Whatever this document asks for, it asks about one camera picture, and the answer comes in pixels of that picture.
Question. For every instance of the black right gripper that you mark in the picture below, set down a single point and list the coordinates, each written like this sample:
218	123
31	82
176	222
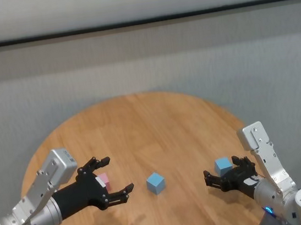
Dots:
240	179

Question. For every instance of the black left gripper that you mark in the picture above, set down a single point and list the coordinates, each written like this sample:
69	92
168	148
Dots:
80	193

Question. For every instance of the pink cube block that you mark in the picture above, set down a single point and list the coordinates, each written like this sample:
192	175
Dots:
106	182

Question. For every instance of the blue cube block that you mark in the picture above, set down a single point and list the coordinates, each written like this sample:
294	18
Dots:
222	165
155	182

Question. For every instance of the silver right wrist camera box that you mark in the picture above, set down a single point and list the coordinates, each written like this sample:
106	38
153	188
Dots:
256	137

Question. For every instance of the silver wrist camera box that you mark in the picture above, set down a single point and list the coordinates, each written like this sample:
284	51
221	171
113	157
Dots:
256	137
60	164

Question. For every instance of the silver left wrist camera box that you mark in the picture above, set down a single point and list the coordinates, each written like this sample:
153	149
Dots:
60	164

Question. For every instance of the black wall baseboard strip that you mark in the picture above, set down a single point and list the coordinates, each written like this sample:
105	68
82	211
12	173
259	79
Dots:
138	22

